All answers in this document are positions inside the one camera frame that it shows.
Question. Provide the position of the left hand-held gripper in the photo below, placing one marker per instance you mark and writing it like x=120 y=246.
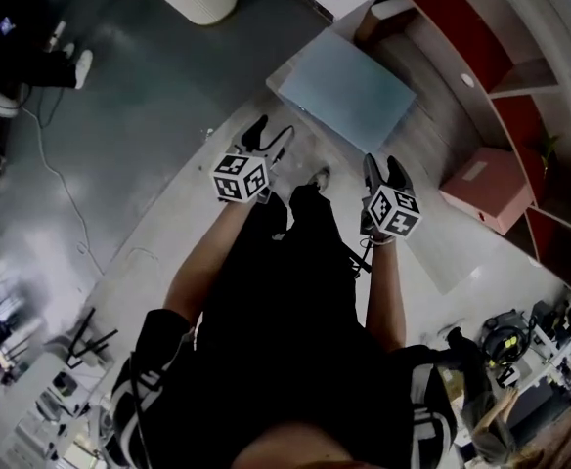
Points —
x=236 y=179

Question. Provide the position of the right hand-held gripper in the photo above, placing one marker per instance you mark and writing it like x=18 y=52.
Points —
x=393 y=213

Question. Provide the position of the light blue folder box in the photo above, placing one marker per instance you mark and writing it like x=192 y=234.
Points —
x=349 y=91

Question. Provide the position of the pink folder box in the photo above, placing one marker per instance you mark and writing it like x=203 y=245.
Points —
x=486 y=193

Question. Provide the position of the person's right forearm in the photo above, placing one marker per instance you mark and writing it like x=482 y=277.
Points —
x=385 y=296

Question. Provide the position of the person's left forearm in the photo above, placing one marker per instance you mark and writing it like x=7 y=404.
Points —
x=202 y=262

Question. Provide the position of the white wristband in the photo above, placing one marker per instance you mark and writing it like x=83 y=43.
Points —
x=381 y=242

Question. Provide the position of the person's light shoe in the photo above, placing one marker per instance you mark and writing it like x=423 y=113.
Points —
x=320 y=179

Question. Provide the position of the grey wooden desk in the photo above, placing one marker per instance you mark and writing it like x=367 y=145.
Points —
x=432 y=115

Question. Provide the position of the small white round disc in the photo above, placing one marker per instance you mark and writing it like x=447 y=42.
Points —
x=467 y=80

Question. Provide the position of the brown gold-printed book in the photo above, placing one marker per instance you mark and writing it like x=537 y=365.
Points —
x=368 y=27

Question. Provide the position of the green leaf sprig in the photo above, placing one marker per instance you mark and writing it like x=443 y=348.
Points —
x=547 y=149

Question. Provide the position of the grey wooden shelf unit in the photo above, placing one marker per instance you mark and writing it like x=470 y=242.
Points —
x=461 y=27

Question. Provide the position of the person's black clothed body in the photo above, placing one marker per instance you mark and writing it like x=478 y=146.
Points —
x=285 y=335

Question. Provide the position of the black yellow vacuum cleaner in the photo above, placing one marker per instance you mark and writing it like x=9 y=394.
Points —
x=505 y=340

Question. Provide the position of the white office desk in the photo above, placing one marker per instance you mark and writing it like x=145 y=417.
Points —
x=540 y=398

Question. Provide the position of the black chair legs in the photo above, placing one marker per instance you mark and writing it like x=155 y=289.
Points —
x=77 y=340

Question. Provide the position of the white cluttered workbench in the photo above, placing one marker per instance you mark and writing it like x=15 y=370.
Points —
x=21 y=408

